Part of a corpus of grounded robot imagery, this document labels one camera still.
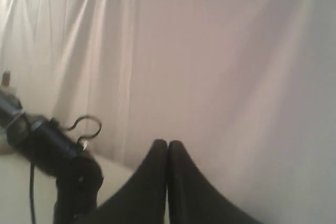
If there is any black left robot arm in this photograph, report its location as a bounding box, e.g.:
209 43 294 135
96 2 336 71
1 88 103 223

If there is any white backdrop curtain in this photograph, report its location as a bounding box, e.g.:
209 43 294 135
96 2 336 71
1 0 335 223

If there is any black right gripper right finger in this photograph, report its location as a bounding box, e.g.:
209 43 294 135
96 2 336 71
167 141 259 224

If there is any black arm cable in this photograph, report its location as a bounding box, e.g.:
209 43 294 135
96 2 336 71
28 114 102 224

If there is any white zip tie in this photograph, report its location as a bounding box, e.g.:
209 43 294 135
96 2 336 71
4 109 26 131

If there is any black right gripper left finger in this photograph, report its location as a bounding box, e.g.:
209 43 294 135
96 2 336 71
91 140 168 223

